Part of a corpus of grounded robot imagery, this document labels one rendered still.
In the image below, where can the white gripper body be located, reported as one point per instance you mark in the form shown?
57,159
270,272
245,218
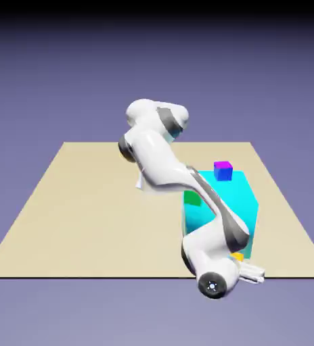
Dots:
251,273

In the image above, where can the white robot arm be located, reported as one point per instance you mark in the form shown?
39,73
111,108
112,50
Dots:
157,159

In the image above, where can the small yellow cube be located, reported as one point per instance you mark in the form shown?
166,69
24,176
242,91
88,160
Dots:
238,256

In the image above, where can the small green cube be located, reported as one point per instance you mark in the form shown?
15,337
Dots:
192,198

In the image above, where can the small blue cube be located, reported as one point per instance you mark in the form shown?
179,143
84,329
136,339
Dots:
223,172

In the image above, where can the large cyan box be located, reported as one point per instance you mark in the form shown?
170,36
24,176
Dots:
241,197

